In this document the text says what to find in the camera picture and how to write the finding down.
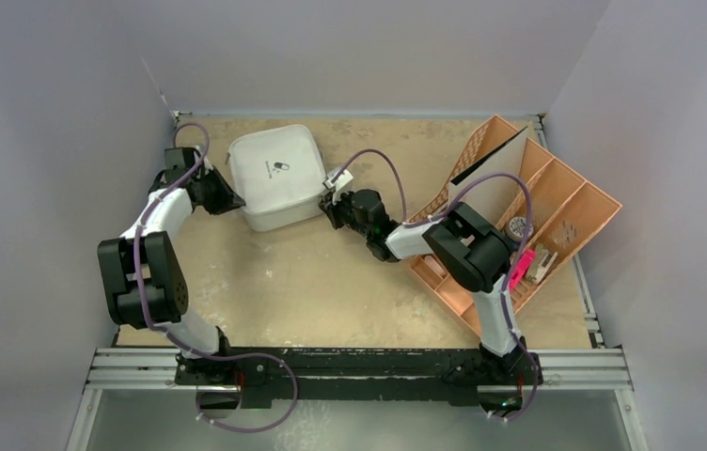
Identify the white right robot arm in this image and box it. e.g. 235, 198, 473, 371
319, 189, 526, 382

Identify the white cardboard folder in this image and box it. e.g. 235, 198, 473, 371
449, 127, 532, 231

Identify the grey medicine case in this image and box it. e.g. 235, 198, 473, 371
228, 124, 326, 232

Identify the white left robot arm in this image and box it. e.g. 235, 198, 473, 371
97, 147, 245, 384

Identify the pink sticky note block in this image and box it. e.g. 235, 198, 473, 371
509, 249, 536, 290

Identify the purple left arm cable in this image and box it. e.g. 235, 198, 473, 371
132, 122, 300, 436

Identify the peach plastic desk organizer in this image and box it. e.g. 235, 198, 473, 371
402, 114, 623, 340

